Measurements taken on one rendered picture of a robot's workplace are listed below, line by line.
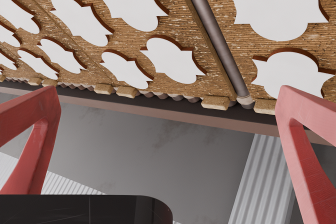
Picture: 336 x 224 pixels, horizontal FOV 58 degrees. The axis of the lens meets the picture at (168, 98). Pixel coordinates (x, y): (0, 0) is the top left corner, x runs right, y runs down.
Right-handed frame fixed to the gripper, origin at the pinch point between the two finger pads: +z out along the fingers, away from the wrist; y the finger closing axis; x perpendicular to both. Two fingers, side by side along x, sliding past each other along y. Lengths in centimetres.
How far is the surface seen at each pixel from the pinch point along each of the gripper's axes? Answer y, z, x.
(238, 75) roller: -14, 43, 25
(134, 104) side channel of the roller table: 10, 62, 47
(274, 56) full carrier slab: -16.6, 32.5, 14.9
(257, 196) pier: -53, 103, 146
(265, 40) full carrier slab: -14.9, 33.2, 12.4
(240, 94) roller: -16, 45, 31
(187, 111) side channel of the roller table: -5, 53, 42
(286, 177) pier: -70, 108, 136
